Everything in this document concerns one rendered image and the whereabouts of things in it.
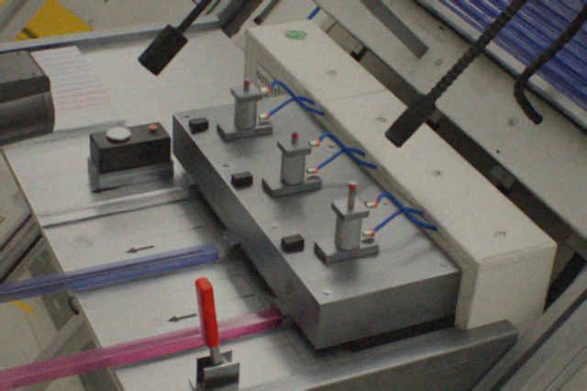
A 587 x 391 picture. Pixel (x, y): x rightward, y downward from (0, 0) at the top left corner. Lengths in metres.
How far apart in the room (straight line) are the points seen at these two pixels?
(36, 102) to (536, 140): 0.44
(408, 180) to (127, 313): 0.28
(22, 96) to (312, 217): 0.28
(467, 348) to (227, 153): 0.31
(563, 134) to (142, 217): 0.40
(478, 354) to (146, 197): 0.37
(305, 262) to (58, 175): 0.33
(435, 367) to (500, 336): 0.06
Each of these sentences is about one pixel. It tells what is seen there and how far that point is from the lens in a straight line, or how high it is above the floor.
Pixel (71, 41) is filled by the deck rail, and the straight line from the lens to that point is 1.51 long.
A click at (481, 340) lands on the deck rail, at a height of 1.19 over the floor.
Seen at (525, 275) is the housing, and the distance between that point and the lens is 1.05.
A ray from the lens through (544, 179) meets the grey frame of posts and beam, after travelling 1.08.
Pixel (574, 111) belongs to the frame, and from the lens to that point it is 1.06.
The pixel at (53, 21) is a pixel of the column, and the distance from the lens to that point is 4.27.
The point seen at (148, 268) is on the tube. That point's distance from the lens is 1.09.
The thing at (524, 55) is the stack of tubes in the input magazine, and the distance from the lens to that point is 1.13.
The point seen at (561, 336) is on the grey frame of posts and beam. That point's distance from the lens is 1.04.
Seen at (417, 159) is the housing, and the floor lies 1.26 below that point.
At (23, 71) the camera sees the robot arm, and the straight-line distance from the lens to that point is 0.97.
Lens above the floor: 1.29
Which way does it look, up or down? 7 degrees down
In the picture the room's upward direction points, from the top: 42 degrees clockwise
